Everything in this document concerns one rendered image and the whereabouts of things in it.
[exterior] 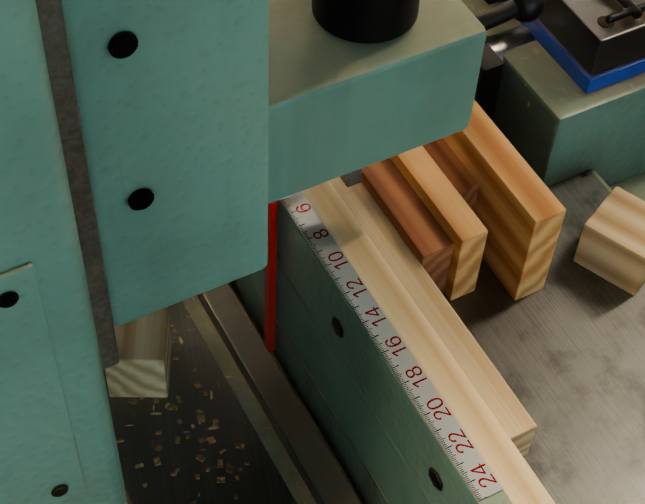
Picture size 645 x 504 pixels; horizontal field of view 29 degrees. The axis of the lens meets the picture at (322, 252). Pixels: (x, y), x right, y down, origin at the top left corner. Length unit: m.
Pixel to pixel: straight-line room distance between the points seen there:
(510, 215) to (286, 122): 0.16
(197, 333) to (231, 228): 0.27
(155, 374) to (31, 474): 0.22
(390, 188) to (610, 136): 0.15
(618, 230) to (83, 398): 0.33
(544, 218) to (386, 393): 0.13
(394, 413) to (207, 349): 0.20
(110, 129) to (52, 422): 0.13
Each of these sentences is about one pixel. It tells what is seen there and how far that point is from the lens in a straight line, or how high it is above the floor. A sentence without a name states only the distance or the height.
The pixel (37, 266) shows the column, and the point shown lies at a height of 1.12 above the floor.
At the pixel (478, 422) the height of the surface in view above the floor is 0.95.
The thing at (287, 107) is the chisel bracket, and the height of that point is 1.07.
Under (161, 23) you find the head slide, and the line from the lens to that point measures 0.46.
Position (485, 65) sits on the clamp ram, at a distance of 0.71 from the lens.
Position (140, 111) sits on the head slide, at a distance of 0.48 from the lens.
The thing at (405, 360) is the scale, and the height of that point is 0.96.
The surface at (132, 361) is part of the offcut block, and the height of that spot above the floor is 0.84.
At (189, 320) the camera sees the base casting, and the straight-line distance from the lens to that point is 0.82.
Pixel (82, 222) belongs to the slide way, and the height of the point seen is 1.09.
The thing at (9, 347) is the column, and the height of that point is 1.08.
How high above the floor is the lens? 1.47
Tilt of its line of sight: 52 degrees down
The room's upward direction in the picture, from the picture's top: 4 degrees clockwise
